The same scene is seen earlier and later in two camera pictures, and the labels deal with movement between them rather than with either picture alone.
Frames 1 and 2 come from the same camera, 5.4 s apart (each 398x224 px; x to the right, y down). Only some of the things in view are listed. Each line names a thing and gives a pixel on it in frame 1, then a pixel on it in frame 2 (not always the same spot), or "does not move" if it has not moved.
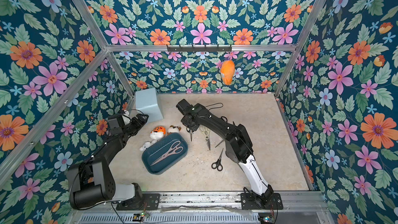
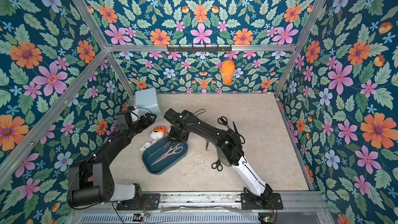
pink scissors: x=173 y=149 does not move
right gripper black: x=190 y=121 → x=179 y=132
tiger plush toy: x=157 y=133 does not move
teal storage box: x=165 y=153 does not move
